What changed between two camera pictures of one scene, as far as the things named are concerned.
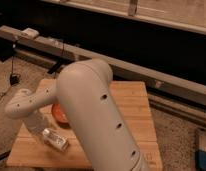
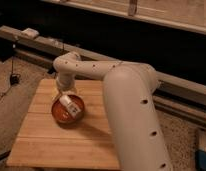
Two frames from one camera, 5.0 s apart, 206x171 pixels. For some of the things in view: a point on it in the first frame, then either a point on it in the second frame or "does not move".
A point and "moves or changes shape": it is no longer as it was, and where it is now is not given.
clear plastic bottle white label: [55, 140] moves or changes shape
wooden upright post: [132, 7] does not move
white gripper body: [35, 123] to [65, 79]
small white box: [29, 32] does not move
